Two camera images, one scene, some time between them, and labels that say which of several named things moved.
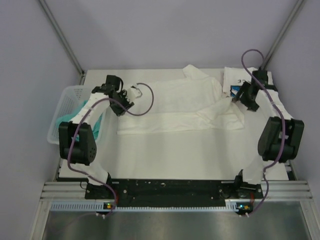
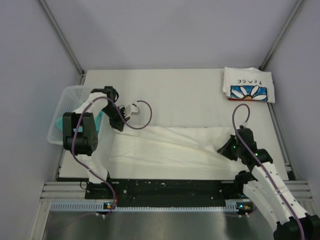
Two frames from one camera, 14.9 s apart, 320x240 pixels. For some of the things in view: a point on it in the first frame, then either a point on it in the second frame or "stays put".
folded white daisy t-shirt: (233, 77) stays put
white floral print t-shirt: (195, 103) to (192, 148)
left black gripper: (127, 104) to (118, 124)
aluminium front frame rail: (75, 190) stays put
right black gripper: (251, 106) to (224, 150)
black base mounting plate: (172, 192) stays put
